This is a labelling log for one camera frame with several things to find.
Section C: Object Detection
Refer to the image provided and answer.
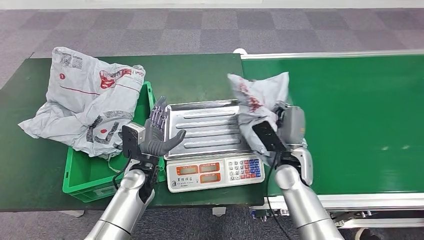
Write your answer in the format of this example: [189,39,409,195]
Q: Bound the dark green table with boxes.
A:
[0,53,267,213]

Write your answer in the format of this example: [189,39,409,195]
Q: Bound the bright green conveyor belt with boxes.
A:
[241,54,424,197]

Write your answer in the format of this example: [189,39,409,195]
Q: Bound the green plastic crate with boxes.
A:
[62,81,168,204]

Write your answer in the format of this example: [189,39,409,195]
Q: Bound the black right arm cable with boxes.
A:
[265,151,293,240]

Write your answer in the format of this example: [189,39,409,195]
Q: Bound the small grey mailer package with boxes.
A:
[227,71,291,167]

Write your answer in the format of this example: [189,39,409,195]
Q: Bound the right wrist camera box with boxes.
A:
[251,120,288,154]

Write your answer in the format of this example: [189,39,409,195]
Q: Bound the white electronic scale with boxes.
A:
[164,99,266,194]

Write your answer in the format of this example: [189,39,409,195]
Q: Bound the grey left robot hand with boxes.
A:
[140,96,187,158]

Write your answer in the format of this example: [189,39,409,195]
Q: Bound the large grey printed mailer bag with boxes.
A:
[18,46,147,159]

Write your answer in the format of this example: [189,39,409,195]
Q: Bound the steel weighing tray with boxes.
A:
[163,99,253,161]

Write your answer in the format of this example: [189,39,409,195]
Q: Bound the aluminium conveyor frame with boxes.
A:
[233,48,424,230]

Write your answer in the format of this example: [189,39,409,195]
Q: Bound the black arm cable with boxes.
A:
[265,151,293,240]
[111,154,134,192]

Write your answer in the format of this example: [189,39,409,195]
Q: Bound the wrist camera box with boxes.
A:
[121,122,147,160]
[251,120,288,154]

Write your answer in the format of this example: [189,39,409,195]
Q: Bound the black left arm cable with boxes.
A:
[111,154,134,192]

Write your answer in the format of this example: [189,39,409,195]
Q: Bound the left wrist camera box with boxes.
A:
[121,122,147,160]

